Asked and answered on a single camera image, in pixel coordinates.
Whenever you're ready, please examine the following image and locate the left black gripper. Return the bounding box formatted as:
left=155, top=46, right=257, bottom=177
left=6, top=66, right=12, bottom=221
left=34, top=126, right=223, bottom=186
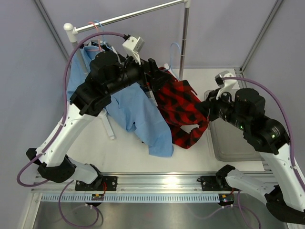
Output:
left=105, top=50, right=171, bottom=95

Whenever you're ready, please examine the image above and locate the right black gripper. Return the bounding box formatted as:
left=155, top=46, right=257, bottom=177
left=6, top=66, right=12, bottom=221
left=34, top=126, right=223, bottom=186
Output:
left=195, top=88, right=250, bottom=132

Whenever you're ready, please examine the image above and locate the red black plaid shirt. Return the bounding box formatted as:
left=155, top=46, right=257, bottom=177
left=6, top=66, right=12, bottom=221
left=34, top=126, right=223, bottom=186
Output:
left=153, top=67, right=208, bottom=149

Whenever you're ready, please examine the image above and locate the blue wire hanger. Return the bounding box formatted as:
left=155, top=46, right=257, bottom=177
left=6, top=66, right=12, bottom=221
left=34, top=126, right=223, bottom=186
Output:
left=94, top=20, right=115, bottom=52
left=169, top=42, right=181, bottom=81

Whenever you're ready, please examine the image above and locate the light blue shirt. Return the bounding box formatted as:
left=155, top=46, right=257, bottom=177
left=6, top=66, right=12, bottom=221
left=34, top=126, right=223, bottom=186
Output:
left=66, top=46, right=174, bottom=157

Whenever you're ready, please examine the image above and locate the black white plaid shirt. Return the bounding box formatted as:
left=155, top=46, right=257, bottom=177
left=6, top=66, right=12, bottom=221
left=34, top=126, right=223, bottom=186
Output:
left=85, top=40, right=158, bottom=105

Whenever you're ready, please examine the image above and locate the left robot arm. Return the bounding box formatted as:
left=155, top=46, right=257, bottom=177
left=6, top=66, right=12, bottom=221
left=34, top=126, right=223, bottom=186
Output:
left=26, top=51, right=173, bottom=190

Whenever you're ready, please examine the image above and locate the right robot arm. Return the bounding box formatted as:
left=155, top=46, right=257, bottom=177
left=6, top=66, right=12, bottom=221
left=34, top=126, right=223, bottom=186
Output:
left=195, top=88, right=305, bottom=225

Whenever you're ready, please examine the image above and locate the clear plastic bin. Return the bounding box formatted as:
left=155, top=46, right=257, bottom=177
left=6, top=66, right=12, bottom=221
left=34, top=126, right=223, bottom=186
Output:
left=203, top=89, right=279, bottom=161

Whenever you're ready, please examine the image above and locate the white silver clothes rack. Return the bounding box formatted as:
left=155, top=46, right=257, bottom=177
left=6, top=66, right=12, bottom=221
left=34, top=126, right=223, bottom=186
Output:
left=63, top=0, right=200, bottom=140

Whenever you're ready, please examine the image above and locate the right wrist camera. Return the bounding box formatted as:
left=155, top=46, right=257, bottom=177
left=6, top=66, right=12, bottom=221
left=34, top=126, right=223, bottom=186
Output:
left=215, top=71, right=237, bottom=100

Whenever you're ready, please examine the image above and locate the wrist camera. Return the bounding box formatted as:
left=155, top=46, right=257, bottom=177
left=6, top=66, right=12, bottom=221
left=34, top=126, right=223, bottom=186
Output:
left=122, top=36, right=144, bottom=65
left=215, top=71, right=237, bottom=100

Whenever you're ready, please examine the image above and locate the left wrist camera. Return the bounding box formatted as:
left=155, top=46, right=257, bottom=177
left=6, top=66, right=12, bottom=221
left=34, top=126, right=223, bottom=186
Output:
left=122, top=36, right=144, bottom=65

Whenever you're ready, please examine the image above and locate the pink wire hanger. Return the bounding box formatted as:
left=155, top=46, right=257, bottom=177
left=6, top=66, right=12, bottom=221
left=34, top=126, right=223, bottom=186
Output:
left=88, top=21, right=107, bottom=52

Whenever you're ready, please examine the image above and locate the aluminium mounting rail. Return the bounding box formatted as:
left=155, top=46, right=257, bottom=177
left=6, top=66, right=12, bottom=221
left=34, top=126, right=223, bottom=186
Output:
left=30, top=172, right=290, bottom=194

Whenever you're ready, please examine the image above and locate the light blue cable duct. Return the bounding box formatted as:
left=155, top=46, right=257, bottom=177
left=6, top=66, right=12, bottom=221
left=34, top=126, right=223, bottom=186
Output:
left=41, top=193, right=220, bottom=203

